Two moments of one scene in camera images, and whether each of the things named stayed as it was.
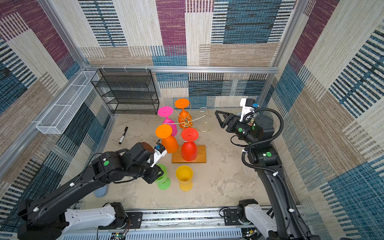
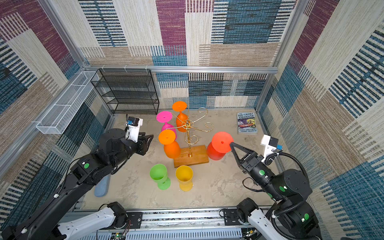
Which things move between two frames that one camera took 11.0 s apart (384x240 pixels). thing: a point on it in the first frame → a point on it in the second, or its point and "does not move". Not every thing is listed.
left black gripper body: [152, 174] → [141, 147]
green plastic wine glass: [163, 182] does not move
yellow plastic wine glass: [184, 175] does not move
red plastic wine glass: [189, 148] → [219, 145]
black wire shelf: [128, 91] does not move
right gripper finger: [222, 124] → [239, 161]
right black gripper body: [242, 129] → [258, 170]
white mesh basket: [56, 120] does not move
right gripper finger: [217, 112] → [250, 154]
